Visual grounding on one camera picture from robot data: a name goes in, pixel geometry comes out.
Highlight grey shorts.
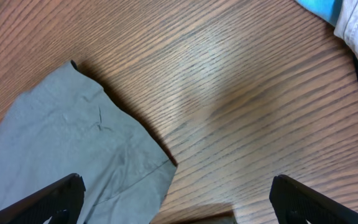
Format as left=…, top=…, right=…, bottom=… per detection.
left=0, top=62, right=176, bottom=223

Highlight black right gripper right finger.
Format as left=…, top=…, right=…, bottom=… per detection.
left=269, top=175, right=358, bottom=224

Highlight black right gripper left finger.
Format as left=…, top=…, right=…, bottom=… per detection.
left=0, top=173, right=86, bottom=224

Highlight light blue cloth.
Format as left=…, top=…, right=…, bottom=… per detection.
left=296, top=0, right=342, bottom=27

